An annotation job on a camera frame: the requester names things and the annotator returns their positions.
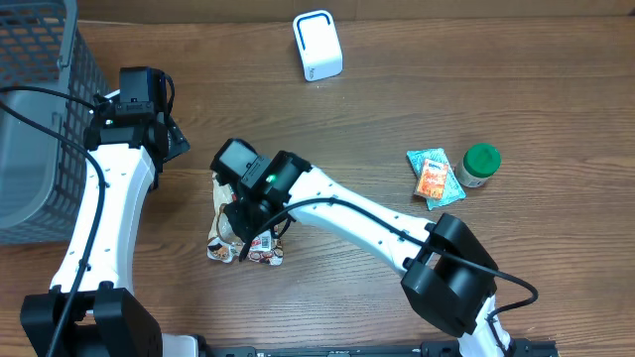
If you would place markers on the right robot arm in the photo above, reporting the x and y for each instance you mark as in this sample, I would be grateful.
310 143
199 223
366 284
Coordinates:
446 274

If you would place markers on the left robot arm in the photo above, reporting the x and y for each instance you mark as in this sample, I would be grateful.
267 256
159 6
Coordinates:
90 308

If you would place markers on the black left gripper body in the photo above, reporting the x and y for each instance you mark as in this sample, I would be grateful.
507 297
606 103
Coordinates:
177 142

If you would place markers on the red snack stick packet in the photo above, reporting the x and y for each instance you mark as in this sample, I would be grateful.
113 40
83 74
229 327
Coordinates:
261 242

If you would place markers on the orange Kleenex tissue pack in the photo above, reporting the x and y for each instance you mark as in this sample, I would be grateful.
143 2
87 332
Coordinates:
431 183

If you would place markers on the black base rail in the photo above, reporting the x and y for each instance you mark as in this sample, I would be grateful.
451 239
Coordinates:
426 349

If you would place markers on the brown white snack bag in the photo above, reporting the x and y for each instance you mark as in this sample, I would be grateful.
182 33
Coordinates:
223 245

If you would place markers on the white barcode scanner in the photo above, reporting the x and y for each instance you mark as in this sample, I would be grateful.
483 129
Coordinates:
318 45

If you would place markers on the grey plastic mesh basket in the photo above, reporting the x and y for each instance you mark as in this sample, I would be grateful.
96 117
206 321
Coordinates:
44 55

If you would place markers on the teal wet wipes pack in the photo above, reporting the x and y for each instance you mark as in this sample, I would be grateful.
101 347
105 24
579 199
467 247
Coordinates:
452 189

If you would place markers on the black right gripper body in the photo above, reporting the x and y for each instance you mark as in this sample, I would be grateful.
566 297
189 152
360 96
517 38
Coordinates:
250 218

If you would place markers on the green lid jar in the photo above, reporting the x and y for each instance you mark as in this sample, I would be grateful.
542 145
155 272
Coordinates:
478 165

